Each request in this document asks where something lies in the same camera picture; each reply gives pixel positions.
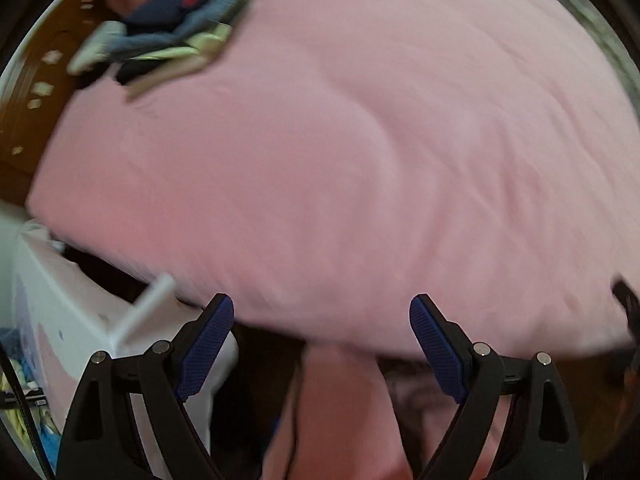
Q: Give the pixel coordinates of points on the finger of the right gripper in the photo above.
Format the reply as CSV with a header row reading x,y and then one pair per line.
x,y
628,300

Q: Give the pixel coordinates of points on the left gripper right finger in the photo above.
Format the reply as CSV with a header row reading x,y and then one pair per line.
x,y
540,438

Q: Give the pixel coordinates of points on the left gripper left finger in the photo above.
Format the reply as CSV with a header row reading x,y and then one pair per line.
x,y
100,438

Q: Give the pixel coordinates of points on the red and navy jacket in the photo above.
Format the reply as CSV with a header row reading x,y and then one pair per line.
x,y
159,16

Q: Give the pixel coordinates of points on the white storage box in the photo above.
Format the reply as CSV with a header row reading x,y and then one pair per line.
x,y
64,317

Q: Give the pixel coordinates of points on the pink fleece blanket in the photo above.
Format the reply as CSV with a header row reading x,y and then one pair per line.
x,y
344,156

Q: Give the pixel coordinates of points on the brown wooden headboard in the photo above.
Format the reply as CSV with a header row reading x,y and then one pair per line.
x,y
38,88

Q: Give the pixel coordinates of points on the folded blue denim garment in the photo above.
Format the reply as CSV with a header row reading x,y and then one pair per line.
x,y
213,13

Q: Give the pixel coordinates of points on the folded cream garment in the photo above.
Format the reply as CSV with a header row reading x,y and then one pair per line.
x,y
151,69

